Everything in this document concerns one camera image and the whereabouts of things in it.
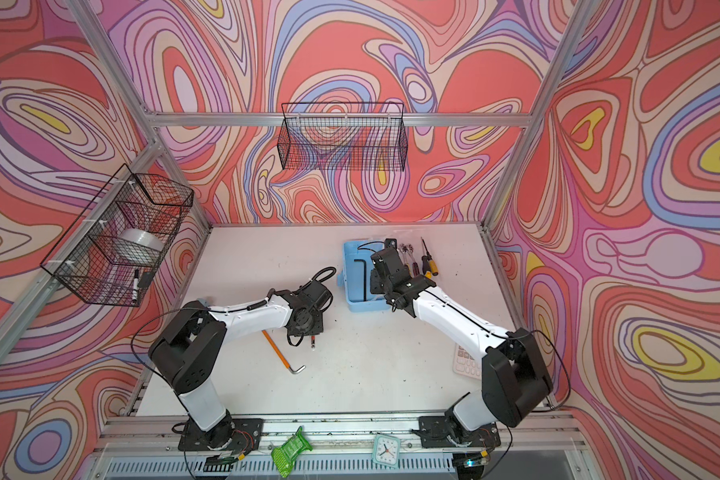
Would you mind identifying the ratchet wrench dark handle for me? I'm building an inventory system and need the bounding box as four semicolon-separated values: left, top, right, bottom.
404;244;420;277

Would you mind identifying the light blue plastic tool box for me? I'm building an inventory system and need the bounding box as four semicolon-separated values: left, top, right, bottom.
335;230;442;313

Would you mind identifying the small yellow handle screwdriver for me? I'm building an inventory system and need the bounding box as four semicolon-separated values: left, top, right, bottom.
426;248;439;276

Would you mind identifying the orange hex key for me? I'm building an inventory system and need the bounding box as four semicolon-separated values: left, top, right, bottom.
261;330;306;375

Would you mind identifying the black hex key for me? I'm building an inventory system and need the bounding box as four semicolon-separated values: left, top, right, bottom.
353;258;368;301

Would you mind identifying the screwdriver black orange handle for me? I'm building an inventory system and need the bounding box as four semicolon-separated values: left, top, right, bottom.
421;239;431;274

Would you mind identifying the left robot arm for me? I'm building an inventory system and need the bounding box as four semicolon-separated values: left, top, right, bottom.
148;279;333;438

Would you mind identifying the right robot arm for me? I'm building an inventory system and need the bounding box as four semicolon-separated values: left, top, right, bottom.
371;238;553;442

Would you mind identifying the pink calculator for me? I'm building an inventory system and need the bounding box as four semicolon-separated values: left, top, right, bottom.
452;345;482;380

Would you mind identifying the small teal alarm clock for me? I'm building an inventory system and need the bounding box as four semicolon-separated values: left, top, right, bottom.
372;434;401;468

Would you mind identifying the grey tape roll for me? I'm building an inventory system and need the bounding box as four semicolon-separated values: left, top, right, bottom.
119;228;164;251

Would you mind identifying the black marker in basket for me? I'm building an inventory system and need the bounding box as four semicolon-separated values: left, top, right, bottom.
131;268;140;305

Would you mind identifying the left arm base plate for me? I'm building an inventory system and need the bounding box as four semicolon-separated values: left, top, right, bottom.
172;418;264;453

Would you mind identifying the black wire basket back wall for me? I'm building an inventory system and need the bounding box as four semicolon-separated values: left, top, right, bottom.
277;101;408;172

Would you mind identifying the black wire basket wall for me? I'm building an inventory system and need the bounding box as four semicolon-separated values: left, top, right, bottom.
277;101;408;172
40;166;194;307

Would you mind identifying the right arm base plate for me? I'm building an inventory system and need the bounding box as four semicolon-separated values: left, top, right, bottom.
411;414;501;452

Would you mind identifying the black wire basket left wall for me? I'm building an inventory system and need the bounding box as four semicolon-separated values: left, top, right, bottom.
40;166;194;307

